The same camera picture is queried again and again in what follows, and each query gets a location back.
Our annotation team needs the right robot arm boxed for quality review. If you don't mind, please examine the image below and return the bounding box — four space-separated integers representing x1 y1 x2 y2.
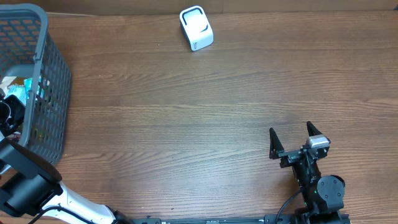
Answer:
264 121 351 224

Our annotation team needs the green white tissue pack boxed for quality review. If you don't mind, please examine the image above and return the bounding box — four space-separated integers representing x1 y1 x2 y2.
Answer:
24 77 41 98

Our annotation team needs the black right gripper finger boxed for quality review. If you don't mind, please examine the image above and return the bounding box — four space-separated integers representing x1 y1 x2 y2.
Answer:
307 121 322 137
269 128 285 159

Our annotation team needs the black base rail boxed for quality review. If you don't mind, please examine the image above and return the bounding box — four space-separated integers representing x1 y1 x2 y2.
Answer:
131 214 351 224

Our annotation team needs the grey plastic mesh basket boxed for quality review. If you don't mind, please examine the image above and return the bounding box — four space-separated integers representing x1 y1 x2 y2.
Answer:
1 4 72 164

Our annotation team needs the white barcode scanner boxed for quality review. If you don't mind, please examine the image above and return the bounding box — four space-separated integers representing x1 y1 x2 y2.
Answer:
179 5 214 52

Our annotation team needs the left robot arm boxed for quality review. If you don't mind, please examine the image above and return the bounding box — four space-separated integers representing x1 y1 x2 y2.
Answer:
1 95 132 223

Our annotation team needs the clear plastic snack bag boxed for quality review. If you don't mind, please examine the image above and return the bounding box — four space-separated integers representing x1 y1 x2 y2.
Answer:
1 77 27 106

